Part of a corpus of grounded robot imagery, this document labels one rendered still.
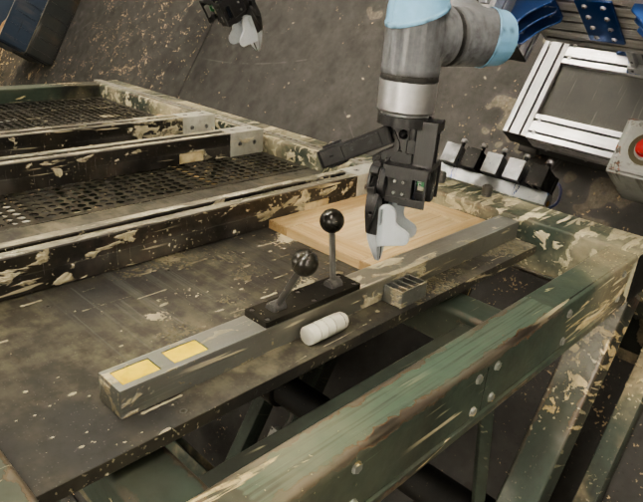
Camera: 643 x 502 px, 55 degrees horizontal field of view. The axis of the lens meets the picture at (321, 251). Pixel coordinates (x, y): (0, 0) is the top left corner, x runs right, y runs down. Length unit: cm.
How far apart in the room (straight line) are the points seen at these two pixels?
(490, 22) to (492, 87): 182
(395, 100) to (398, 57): 5
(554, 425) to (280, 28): 269
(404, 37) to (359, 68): 229
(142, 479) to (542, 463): 92
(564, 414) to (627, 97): 118
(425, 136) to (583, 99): 151
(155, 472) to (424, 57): 58
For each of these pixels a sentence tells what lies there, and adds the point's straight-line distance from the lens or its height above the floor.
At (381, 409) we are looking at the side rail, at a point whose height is 156.
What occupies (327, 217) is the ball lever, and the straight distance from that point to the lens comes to 92.
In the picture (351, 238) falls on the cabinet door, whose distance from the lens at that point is 125.
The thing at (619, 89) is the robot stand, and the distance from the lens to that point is 228.
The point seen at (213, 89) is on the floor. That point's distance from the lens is 371.
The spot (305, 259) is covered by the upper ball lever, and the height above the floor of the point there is 156.
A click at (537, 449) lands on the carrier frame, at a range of 144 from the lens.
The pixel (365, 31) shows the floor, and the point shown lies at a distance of 317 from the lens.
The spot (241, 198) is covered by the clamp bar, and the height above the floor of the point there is 132.
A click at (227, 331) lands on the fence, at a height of 157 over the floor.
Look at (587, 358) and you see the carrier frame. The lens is 143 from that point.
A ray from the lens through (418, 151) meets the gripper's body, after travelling 82.
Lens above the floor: 218
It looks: 52 degrees down
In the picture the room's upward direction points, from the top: 65 degrees counter-clockwise
